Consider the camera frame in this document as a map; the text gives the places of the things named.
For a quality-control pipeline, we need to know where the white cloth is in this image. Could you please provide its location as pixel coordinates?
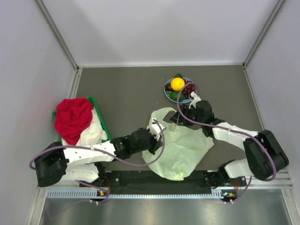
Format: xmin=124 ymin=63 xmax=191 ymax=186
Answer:
xmin=76 ymin=107 xmax=108 ymax=146

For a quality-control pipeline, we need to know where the red cloth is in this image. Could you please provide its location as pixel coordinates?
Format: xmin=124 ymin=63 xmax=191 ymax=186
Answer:
xmin=54 ymin=98 xmax=94 ymax=145

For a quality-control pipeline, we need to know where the aluminium frame profile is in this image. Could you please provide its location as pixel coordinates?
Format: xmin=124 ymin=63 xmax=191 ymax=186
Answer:
xmin=35 ymin=0 xmax=82 ymax=71

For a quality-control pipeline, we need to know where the yellow orange fruit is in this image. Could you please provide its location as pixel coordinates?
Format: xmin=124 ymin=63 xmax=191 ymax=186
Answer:
xmin=171 ymin=77 xmax=185 ymax=91

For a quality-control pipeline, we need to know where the red grape bunch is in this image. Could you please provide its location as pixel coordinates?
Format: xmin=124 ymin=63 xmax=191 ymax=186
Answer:
xmin=182 ymin=80 xmax=195 ymax=99

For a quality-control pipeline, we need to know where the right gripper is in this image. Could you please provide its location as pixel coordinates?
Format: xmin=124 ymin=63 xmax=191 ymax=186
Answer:
xmin=170 ymin=104 xmax=205 ymax=126

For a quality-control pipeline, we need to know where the green plastic tray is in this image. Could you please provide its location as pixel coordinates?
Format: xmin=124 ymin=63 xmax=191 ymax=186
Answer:
xmin=52 ymin=97 xmax=111 ymax=145

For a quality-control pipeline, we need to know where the dark purple fig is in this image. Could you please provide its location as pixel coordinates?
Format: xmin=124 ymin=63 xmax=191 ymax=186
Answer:
xmin=165 ymin=84 xmax=172 ymax=91

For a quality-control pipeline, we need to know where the blue round plate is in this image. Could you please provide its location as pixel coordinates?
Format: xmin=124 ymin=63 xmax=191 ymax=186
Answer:
xmin=164 ymin=77 xmax=197 ymax=104

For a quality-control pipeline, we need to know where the green avocado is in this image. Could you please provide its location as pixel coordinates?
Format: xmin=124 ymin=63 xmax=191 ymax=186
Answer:
xmin=174 ymin=73 xmax=183 ymax=79

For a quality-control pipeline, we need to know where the green lime fruit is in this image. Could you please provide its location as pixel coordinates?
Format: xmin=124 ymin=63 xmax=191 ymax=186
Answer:
xmin=169 ymin=91 xmax=179 ymax=101

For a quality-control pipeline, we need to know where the light green plastic bag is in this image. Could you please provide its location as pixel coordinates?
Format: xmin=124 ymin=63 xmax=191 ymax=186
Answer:
xmin=149 ymin=107 xmax=214 ymax=181

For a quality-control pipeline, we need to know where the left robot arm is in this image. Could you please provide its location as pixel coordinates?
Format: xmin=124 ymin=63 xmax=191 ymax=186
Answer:
xmin=30 ymin=119 xmax=166 ymax=188

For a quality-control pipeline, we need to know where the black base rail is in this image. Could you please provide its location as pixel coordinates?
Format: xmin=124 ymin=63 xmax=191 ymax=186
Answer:
xmin=92 ymin=171 xmax=238 ymax=195

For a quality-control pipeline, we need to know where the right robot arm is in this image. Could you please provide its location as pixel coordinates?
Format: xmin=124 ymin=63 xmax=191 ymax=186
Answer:
xmin=170 ymin=92 xmax=289 ymax=186

